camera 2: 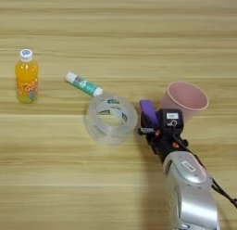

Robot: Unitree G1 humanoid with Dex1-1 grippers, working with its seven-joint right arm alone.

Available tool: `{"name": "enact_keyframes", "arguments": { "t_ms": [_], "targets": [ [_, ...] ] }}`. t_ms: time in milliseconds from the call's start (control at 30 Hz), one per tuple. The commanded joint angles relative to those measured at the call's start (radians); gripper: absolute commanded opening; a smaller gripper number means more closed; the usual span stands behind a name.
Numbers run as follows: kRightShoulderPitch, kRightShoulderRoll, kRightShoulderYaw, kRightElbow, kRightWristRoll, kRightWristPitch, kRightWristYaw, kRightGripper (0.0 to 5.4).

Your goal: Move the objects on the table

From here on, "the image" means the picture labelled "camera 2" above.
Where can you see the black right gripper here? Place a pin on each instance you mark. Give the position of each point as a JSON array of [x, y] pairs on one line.
[[165, 144]]

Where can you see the purple eraser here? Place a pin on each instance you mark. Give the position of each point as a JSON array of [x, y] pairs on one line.
[[149, 111]]

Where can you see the pink plastic cup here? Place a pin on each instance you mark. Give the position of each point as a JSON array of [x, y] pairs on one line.
[[185, 96]]

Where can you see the clear tape roll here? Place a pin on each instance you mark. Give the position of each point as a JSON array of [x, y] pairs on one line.
[[92, 128]]

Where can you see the orange juice bottle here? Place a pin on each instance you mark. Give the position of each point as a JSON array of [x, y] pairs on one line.
[[27, 79]]

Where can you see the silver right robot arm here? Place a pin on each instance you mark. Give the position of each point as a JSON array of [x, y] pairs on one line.
[[191, 190]]

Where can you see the black box with white label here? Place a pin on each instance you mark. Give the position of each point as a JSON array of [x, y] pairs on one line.
[[171, 121]]

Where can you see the green white glue stick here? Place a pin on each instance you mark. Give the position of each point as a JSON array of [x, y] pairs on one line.
[[83, 83]]

